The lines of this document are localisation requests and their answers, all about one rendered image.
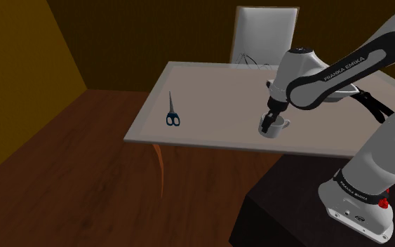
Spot white mug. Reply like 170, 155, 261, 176
257, 112, 291, 140

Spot grey table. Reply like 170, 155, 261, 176
123, 60, 395, 200

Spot white chair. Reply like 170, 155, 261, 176
229, 6, 300, 66

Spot blue handled scissors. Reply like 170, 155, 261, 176
165, 91, 181, 128

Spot thin dark wire object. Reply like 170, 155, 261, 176
236, 52, 271, 68

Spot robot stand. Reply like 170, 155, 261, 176
229, 154, 395, 247

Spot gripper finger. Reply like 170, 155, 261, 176
261, 111, 276, 134

